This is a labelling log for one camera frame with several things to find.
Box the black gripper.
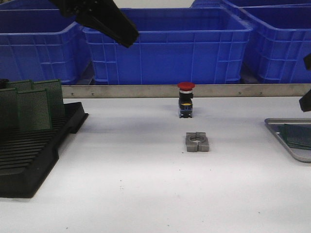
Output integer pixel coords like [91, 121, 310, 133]
[49, 0, 139, 48]

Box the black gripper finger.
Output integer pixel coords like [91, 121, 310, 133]
[299, 90, 311, 112]
[303, 54, 311, 68]

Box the green perforated circuit board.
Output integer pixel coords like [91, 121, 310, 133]
[279, 126, 311, 151]

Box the silver metal tray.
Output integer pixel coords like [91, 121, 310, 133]
[265, 118, 311, 163]

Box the green circuit board rear right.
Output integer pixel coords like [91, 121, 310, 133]
[33, 79, 65, 119]

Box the green circuit board rear left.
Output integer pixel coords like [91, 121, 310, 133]
[5, 80, 33, 91]

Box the green circuit board left edge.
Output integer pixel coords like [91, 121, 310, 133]
[0, 88, 19, 130]

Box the black slotted board rack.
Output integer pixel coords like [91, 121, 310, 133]
[0, 102, 88, 199]

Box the blue plastic crate right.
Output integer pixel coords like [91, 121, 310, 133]
[240, 5, 311, 83]

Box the blue plastic crate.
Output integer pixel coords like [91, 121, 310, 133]
[83, 7, 252, 85]
[0, 9, 91, 85]
[240, 5, 311, 83]

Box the blue plastic crate left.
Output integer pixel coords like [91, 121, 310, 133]
[0, 9, 91, 85]

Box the blue crate rear right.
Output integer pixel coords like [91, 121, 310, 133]
[223, 0, 311, 7]

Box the blue crate rear centre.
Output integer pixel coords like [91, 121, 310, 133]
[190, 0, 238, 8]

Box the blue plastic crate centre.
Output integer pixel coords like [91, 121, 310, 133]
[83, 7, 252, 85]

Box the grey metal clamp block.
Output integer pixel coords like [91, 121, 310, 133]
[185, 132, 210, 152]

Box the red emergency stop button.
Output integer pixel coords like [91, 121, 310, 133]
[177, 82, 195, 118]

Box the steel table edge rail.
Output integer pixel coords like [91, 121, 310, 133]
[62, 83, 311, 99]

